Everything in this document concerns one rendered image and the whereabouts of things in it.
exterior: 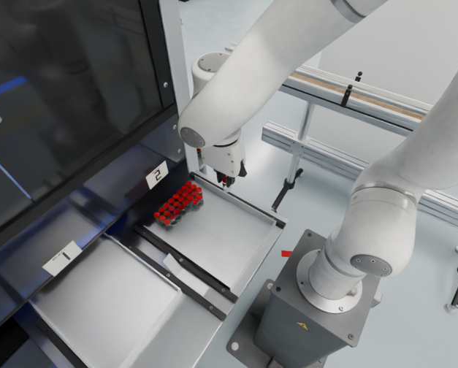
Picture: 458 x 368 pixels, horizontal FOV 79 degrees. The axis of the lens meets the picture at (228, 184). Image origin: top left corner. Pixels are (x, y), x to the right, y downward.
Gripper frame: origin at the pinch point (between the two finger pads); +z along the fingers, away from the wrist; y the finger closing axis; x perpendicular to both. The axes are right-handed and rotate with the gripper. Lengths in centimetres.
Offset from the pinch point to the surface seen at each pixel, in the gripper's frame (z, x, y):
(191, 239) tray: 24.9, -11.6, -7.1
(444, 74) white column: 37, 144, 46
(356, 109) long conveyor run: 31, 84, 16
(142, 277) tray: 23.6, -29.2, -11.4
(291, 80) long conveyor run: 27, 85, -18
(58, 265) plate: 9.6, -39.5, -25.0
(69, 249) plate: 7.7, -35.3, -24.9
